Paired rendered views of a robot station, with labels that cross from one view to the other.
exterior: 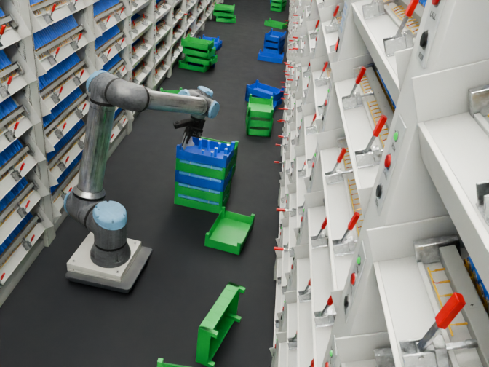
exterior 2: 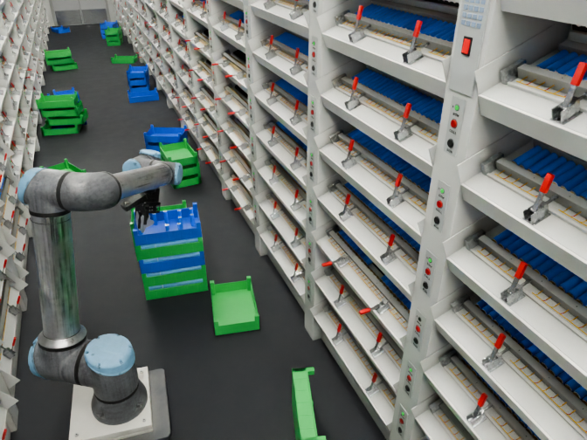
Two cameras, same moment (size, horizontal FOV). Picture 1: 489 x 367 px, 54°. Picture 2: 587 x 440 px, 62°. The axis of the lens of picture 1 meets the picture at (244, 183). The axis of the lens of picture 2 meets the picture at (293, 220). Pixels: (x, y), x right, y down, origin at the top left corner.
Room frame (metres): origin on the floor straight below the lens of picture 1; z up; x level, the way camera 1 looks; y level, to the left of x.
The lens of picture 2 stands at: (0.48, 0.51, 1.56)
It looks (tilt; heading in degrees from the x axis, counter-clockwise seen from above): 31 degrees down; 336
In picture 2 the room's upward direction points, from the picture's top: straight up
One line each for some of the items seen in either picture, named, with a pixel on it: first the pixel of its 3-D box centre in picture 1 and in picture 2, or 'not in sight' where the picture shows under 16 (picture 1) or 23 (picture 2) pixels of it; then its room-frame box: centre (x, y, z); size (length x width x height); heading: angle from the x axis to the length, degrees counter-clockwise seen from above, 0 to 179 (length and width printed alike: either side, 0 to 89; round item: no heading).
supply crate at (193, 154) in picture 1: (206, 149); (167, 223); (2.53, 0.25, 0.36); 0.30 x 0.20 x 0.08; 81
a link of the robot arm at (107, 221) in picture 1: (108, 223); (109, 365); (1.80, 0.60, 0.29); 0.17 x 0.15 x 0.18; 56
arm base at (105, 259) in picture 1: (110, 246); (118, 392); (1.80, 0.60, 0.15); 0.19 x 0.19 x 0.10
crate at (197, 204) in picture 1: (202, 195); (176, 277); (2.53, 0.25, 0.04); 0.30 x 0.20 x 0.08; 81
